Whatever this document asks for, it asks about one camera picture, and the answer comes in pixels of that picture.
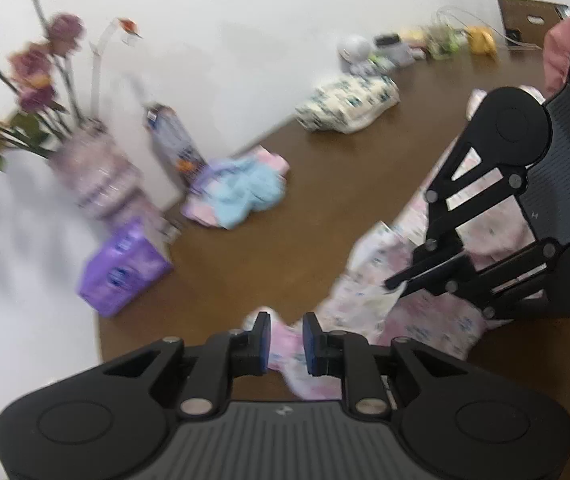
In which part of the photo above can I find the purple tissue pack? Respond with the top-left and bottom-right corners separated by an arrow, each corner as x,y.
78,217 -> 173,318

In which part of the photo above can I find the blue pink crumpled garment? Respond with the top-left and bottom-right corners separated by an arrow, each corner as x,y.
181,146 -> 289,230

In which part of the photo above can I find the yellow mug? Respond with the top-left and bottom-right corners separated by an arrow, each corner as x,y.
465,26 -> 498,56

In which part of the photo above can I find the brown cardboard box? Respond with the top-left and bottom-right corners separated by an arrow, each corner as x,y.
497,0 -> 570,51

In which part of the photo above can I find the white tin box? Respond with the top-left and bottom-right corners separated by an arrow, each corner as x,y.
374,32 -> 415,67

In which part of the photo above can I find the oolong tea bottle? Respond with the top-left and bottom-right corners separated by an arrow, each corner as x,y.
144,103 -> 207,190

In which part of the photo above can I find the pink knitted vase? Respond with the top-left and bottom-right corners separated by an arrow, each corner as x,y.
48,120 -> 165,232

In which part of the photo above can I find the white astronaut speaker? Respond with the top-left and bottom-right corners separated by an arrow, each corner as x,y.
337,35 -> 372,73

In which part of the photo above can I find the dried pink rose bouquet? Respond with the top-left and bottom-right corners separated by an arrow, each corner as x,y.
0,0 -> 140,171

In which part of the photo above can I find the white charging cable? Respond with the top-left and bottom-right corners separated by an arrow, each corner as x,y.
435,4 -> 547,53

